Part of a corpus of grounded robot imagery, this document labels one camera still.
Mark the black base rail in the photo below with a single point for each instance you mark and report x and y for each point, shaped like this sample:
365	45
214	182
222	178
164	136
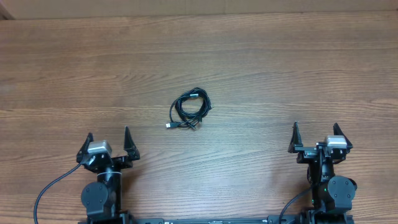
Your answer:
271	219

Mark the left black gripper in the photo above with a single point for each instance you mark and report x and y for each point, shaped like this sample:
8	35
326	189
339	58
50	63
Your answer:
132	154

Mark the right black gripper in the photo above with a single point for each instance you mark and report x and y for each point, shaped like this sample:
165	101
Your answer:
305	152

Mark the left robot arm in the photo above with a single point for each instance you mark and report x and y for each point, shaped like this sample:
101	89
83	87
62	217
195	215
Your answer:
103	198

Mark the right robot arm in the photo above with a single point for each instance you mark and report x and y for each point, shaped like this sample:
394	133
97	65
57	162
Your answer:
332	194

